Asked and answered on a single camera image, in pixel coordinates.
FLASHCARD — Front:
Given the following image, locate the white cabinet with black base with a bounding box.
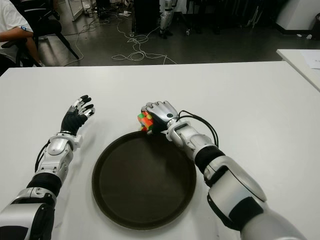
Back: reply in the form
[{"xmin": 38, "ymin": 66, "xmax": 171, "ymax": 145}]
[{"xmin": 274, "ymin": 0, "xmax": 320, "ymax": 35}]

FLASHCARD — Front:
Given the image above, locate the black chair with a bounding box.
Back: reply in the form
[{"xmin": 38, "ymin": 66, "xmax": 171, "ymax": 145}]
[{"xmin": 1, "ymin": 0, "xmax": 80, "ymax": 68}]

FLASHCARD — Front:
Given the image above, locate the white side table corner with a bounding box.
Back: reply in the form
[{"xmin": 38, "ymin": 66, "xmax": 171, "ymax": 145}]
[{"xmin": 275, "ymin": 48, "xmax": 320, "ymax": 92}]

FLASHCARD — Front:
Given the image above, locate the grey metal folding frame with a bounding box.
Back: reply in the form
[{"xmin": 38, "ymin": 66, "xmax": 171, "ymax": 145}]
[{"xmin": 244, "ymin": 4, "xmax": 261, "ymax": 28}]

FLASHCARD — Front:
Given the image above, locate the seated person in white shirt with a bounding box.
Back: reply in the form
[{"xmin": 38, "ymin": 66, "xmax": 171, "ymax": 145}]
[{"xmin": 0, "ymin": 0, "xmax": 41, "ymax": 76}]

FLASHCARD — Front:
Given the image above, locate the multicoloured Rubik's cube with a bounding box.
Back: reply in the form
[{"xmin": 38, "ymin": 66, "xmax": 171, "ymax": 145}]
[{"xmin": 136, "ymin": 111, "xmax": 155, "ymax": 133}]

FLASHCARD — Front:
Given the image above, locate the dark brown round plate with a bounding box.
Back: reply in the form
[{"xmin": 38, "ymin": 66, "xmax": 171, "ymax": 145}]
[{"xmin": 91, "ymin": 131, "xmax": 198, "ymax": 227}]

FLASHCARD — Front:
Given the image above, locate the white cable on floor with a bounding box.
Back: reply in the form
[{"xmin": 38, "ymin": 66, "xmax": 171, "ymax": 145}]
[{"xmin": 76, "ymin": 12, "xmax": 177, "ymax": 65}]

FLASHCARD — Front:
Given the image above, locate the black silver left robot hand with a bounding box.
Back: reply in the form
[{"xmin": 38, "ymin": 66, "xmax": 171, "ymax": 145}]
[{"xmin": 59, "ymin": 94, "xmax": 97, "ymax": 137}]

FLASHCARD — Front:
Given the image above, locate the white board panel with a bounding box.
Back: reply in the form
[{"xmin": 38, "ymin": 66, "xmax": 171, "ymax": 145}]
[{"xmin": 56, "ymin": 0, "xmax": 97, "ymax": 23}]

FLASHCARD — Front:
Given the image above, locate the white paper sheet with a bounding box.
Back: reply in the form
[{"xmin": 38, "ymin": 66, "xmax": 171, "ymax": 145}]
[{"xmin": 301, "ymin": 51, "xmax": 320, "ymax": 70}]

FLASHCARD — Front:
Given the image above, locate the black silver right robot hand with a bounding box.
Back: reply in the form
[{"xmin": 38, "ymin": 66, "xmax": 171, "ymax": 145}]
[{"xmin": 141, "ymin": 100, "xmax": 180, "ymax": 136}]

